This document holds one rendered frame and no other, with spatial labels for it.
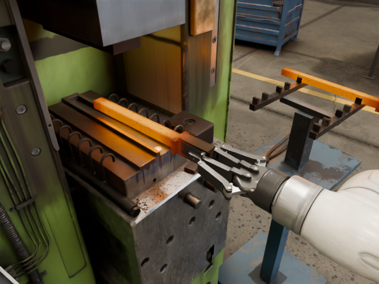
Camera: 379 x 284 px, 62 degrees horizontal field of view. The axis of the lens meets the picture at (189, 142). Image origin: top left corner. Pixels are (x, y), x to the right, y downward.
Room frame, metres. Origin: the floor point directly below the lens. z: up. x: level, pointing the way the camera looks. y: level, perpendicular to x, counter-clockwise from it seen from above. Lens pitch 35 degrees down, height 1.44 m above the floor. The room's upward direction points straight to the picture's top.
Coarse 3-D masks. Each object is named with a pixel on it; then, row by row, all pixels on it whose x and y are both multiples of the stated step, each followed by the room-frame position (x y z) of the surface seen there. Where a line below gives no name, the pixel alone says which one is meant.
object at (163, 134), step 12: (96, 108) 0.76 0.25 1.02; (108, 108) 0.72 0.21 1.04; (120, 108) 0.72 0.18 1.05; (120, 120) 0.69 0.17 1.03; (132, 120) 0.66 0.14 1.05; (144, 120) 0.65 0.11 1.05; (144, 132) 0.63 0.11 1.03; (156, 132) 0.60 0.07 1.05; (168, 132) 0.59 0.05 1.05; (168, 144) 0.57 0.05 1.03; (192, 144) 0.53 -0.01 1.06; (204, 144) 0.53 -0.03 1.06
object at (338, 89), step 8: (288, 72) 1.08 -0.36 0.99; (296, 72) 1.07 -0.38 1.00; (304, 80) 1.03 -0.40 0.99; (312, 80) 1.01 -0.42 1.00; (320, 80) 1.00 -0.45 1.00; (320, 88) 0.98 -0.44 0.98; (328, 88) 0.96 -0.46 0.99; (336, 88) 0.94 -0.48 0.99; (344, 88) 0.94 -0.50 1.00; (344, 96) 0.92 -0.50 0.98; (352, 96) 0.90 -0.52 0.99; (360, 96) 0.88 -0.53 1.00; (368, 96) 0.88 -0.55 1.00; (368, 104) 0.86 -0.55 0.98; (376, 104) 0.85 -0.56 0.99
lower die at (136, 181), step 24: (72, 96) 0.87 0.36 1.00; (96, 96) 0.89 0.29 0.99; (72, 120) 0.75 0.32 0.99; (96, 120) 0.74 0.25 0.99; (72, 144) 0.65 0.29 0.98; (96, 144) 0.65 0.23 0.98; (120, 144) 0.63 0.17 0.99; (144, 144) 0.62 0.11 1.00; (96, 168) 0.58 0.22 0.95; (120, 168) 0.55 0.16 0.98; (144, 168) 0.56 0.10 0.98; (168, 168) 0.61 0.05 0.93
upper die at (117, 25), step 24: (24, 0) 0.68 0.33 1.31; (48, 0) 0.61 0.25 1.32; (72, 0) 0.56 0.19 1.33; (96, 0) 0.51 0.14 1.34; (120, 0) 0.55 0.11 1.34; (144, 0) 0.58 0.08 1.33; (168, 0) 0.63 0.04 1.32; (48, 24) 0.63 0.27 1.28; (72, 24) 0.57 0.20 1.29; (96, 24) 0.52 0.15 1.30; (120, 24) 0.54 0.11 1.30; (144, 24) 0.58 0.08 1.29; (168, 24) 0.62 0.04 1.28
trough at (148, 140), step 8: (80, 104) 0.85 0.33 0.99; (88, 104) 0.85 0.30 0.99; (96, 112) 0.80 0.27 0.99; (112, 120) 0.76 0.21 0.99; (120, 128) 0.71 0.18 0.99; (128, 128) 0.71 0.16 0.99; (136, 136) 0.67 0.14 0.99; (144, 136) 0.67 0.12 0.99; (152, 144) 0.64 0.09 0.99; (160, 144) 0.64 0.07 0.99; (160, 152) 0.61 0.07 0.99
